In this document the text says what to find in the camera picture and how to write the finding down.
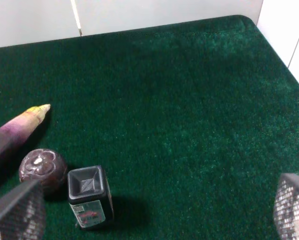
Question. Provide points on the green felt table mat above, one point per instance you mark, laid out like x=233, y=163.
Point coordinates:
x=193, y=123

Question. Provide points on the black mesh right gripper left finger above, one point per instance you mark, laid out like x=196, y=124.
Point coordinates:
x=23, y=213

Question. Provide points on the purple eggplant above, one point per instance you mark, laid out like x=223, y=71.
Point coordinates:
x=15, y=132

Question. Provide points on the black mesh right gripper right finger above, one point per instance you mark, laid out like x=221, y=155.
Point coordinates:
x=286, y=207

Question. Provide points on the dark purple round fruit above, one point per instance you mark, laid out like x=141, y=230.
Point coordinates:
x=45, y=165

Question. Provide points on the black square-capped bottle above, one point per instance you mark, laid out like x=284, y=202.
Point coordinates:
x=89, y=197

